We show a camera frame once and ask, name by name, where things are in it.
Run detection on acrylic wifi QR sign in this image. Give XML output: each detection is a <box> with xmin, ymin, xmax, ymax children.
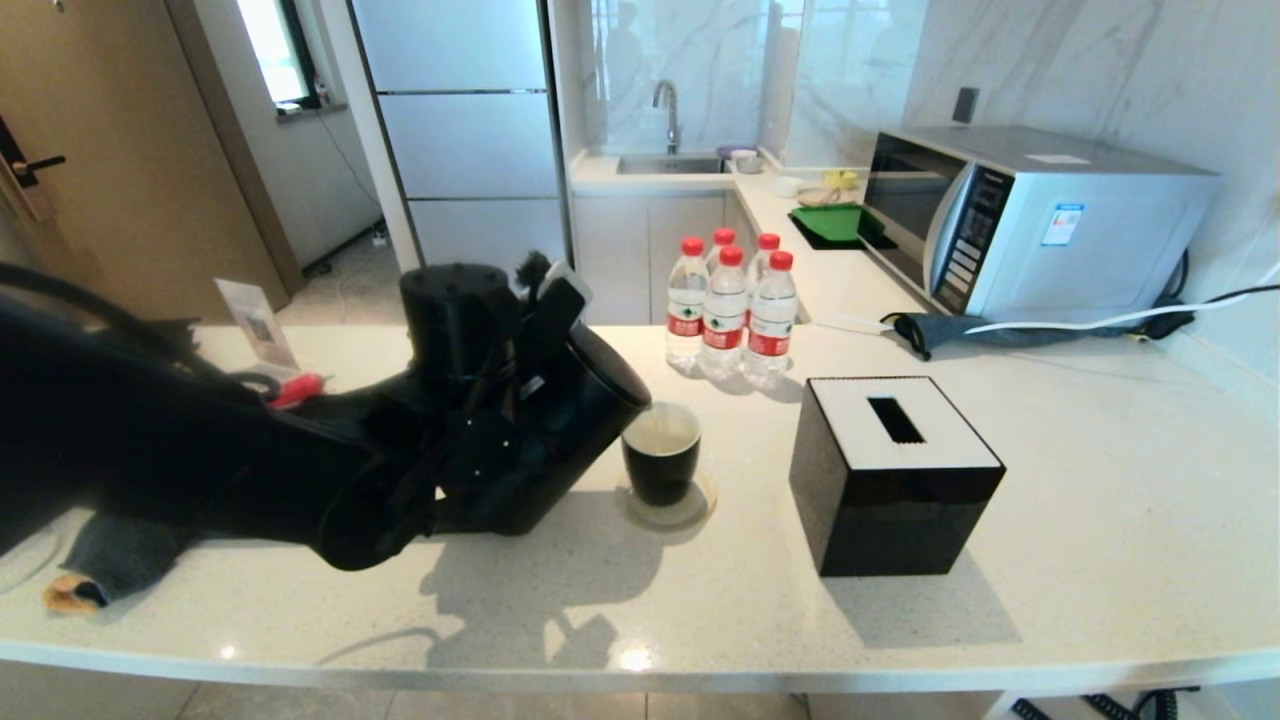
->
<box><xmin>215</xmin><ymin>278</ymin><xmax>301</xmax><ymax>373</ymax></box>

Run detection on white kitchen cabinets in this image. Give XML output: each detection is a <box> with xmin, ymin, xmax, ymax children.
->
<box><xmin>572</xmin><ymin>190</ymin><xmax>751</xmax><ymax>326</ymax></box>

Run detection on green plastic tray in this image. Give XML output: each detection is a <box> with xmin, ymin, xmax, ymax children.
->
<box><xmin>788</xmin><ymin>203</ymin><xmax>891</xmax><ymax>247</ymax></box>

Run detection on black mug white inside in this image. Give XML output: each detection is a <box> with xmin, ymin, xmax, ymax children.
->
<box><xmin>621</xmin><ymin>402</ymin><xmax>703</xmax><ymax>507</ymax></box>

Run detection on brown wooden door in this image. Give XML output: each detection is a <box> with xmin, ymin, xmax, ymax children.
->
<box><xmin>0</xmin><ymin>0</ymin><xmax>291</xmax><ymax>326</ymax></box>

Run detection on black electric kettle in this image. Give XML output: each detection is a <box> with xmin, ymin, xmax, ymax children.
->
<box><xmin>440</xmin><ymin>320</ymin><xmax>653</xmax><ymax>536</ymax></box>

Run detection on black door handle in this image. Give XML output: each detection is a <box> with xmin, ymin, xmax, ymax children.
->
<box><xmin>0</xmin><ymin>118</ymin><xmax>67</xmax><ymax>189</ymax></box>

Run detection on grey cloth tan end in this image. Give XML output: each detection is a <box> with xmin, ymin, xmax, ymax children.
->
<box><xmin>42</xmin><ymin>512</ymin><xmax>201</xmax><ymax>613</ymax></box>

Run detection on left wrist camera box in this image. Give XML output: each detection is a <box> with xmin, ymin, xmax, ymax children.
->
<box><xmin>520</xmin><ymin>250</ymin><xmax>593</xmax><ymax>353</ymax></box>

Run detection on window with dark frame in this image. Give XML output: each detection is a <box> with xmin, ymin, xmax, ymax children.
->
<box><xmin>237</xmin><ymin>0</ymin><xmax>323</xmax><ymax>113</ymax></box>

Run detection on round white coaster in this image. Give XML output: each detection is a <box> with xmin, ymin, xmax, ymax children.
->
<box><xmin>615</xmin><ymin>470</ymin><xmax>719</xmax><ymax>533</ymax></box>

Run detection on black tissue box white lid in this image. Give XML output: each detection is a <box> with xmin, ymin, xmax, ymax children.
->
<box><xmin>789</xmin><ymin>376</ymin><xmax>1006</xmax><ymax>578</ymax></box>

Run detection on steel kitchen sink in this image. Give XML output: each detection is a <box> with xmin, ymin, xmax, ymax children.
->
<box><xmin>615</xmin><ymin>153</ymin><xmax>731</xmax><ymax>177</ymax></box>

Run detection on black microwave power cable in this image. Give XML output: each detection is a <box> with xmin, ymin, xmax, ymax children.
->
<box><xmin>1155</xmin><ymin>250</ymin><xmax>1280</xmax><ymax>333</ymax></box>

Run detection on silver microwave oven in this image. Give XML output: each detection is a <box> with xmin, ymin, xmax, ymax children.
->
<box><xmin>862</xmin><ymin>125</ymin><xmax>1221</xmax><ymax>323</ymax></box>

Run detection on red toy chili pepper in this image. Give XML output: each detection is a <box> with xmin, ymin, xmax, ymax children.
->
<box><xmin>268</xmin><ymin>373</ymin><xmax>326</xmax><ymax>409</ymax></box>

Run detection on black coiled cable with plug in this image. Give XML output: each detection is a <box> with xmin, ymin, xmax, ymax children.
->
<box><xmin>1010</xmin><ymin>685</ymin><xmax>1201</xmax><ymax>720</ymax></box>

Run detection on chrome kitchen faucet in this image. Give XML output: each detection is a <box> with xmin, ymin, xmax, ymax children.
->
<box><xmin>652</xmin><ymin>80</ymin><xmax>683</xmax><ymax>156</ymax></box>

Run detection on white refrigerator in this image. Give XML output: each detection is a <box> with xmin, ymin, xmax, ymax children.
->
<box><xmin>350</xmin><ymin>0</ymin><xmax>579</xmax><ymax>326</ymax></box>

